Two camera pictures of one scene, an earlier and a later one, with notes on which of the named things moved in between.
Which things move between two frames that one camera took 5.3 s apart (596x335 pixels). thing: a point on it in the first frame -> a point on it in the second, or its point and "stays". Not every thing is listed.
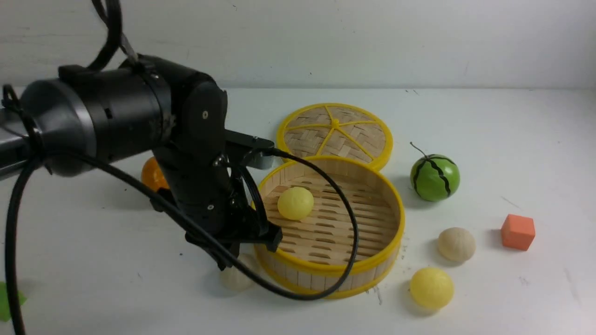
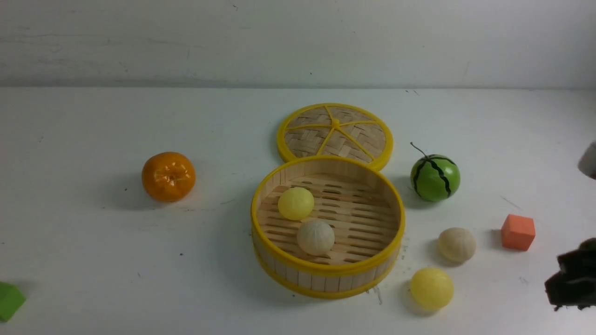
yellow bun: x=431 y=288 stays
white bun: x=234 y=279 -> x=315 y=237
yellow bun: x=295 y=203 stays
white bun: x=456 y=244 stays
